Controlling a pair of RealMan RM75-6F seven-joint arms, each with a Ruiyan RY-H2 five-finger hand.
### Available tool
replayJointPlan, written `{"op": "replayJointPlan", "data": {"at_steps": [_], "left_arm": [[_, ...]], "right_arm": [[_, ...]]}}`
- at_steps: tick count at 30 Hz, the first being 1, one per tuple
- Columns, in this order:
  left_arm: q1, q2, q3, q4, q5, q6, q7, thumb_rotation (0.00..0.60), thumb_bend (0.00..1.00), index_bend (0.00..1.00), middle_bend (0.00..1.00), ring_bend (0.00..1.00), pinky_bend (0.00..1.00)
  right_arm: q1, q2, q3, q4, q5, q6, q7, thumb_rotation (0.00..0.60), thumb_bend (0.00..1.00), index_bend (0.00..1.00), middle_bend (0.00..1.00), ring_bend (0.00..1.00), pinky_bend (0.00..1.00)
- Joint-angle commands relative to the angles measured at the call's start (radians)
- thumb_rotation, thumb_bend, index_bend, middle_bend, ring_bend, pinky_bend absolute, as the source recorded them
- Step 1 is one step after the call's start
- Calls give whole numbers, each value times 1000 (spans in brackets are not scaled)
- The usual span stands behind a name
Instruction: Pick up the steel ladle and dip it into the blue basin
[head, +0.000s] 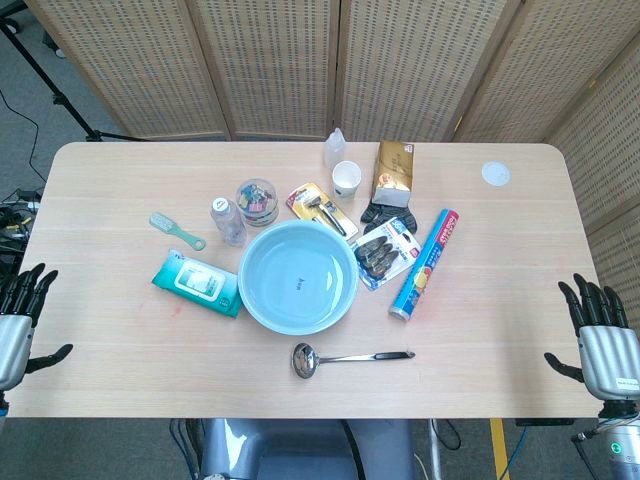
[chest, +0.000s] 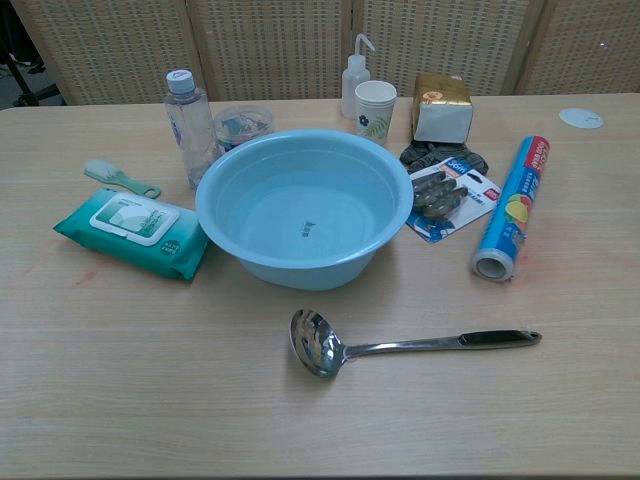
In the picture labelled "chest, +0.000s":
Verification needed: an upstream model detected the stainless steel ladle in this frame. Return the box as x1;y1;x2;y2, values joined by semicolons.
288;308;543;379

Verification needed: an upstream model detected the clear plastic water bottle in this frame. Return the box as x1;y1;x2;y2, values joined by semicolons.
164;69;219;192

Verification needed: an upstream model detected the light blue plastic basin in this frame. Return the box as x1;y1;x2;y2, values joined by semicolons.
194;128;415;293

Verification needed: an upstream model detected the floral print paper cup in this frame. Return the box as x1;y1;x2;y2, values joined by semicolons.
354;80;398;147

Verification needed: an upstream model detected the blue white blister card pack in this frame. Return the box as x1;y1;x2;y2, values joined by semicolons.
405;157;503;244

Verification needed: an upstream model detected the clear jar of binder clips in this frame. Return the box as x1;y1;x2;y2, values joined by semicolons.
213;104;275;154

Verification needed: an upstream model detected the white squeeze wash bottle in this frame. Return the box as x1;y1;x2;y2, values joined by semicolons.
341;33;377;120

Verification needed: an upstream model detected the green wet wipes pack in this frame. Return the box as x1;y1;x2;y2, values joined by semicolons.
53;187;210;282

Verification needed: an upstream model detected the gold tissue pack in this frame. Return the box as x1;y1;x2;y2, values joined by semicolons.
411;73;474;144

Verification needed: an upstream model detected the wicker folding screen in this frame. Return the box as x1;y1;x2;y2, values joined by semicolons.
9;0;640;107

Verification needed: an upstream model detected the blue cling film roll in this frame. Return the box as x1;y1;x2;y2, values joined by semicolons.
471;133;553;282

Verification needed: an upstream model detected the white round table cap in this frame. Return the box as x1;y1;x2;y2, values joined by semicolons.
558;106;605;130

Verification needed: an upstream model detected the black tripod stand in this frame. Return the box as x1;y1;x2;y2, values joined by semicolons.
0;49;59;107

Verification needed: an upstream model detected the green handled scrub brush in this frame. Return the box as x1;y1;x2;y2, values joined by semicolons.
83;158;163;199

